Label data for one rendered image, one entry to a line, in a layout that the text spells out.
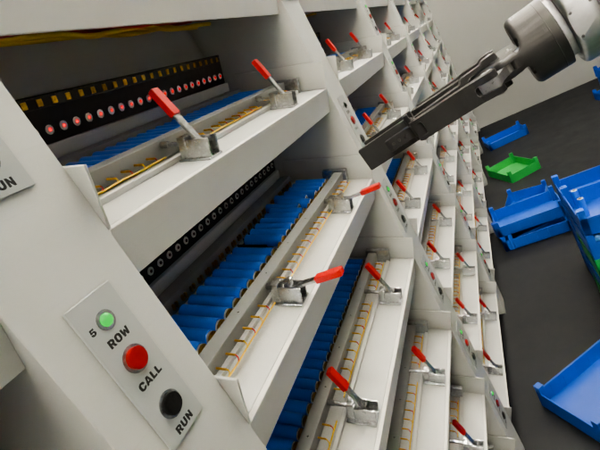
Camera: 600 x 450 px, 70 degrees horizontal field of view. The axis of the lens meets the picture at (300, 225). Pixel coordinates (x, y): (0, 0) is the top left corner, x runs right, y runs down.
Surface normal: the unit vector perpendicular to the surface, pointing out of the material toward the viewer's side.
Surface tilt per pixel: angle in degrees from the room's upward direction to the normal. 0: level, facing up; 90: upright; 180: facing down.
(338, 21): 90
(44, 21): 111
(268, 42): 90
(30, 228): 90
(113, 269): 90
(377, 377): 21
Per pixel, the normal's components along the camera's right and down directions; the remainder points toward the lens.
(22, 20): 0.93, -0.01
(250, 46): -0.32, 0.44
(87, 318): 0.81, -0.33
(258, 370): -0.17, -0.90
